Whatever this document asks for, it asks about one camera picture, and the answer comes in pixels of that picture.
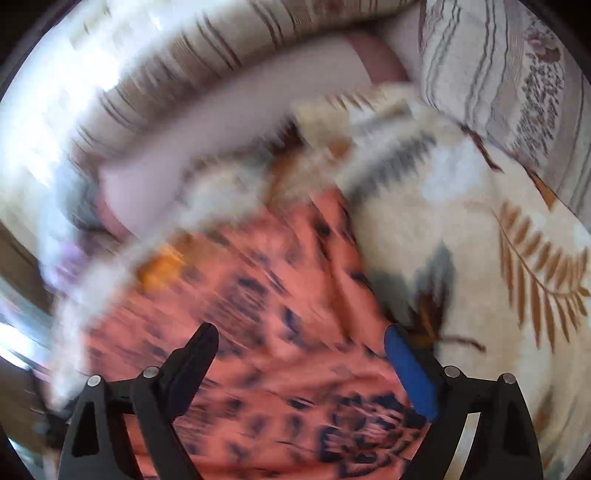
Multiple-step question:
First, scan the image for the orange floral garment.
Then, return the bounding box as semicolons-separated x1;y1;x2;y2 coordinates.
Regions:
86;190;429;479

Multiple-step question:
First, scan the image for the cream leaf-print blanket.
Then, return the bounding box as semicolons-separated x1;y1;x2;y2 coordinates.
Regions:
45;82;591;471

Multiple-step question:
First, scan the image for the grey blue floral cloth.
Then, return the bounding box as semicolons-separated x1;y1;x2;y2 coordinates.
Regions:
39;163;116;289

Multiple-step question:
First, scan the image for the striped floral bedsheet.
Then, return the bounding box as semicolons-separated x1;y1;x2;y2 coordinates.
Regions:
421;1;590;225

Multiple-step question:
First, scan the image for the pink bolster pillow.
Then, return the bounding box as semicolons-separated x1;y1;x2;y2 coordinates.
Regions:
97;31;408;239

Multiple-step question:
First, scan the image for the striped beige pillow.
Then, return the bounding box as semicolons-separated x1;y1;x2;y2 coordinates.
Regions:
66;0;404;164

